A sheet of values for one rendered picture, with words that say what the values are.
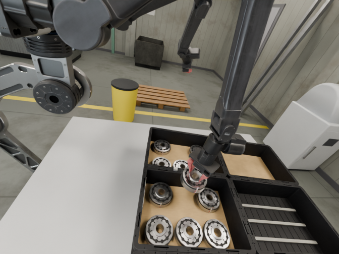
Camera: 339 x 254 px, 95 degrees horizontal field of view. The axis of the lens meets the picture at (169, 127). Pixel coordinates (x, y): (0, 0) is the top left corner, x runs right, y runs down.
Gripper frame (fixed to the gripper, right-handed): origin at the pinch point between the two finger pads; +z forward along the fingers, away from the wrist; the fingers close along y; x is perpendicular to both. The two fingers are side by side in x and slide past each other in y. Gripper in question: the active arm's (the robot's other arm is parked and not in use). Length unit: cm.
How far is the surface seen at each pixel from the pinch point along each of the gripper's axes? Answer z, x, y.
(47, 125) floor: 108, 11, 196
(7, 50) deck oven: 107, 3, 488
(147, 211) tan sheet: 18.2, 16.0, 5.7
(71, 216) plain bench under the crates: 33, 37, 28
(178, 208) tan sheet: 17.5, 4.7, -2.0
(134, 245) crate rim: 8.5, 29.0, -1.8
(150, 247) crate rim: 8.2, 26.0, -5.2
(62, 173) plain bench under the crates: 34, 32, 53
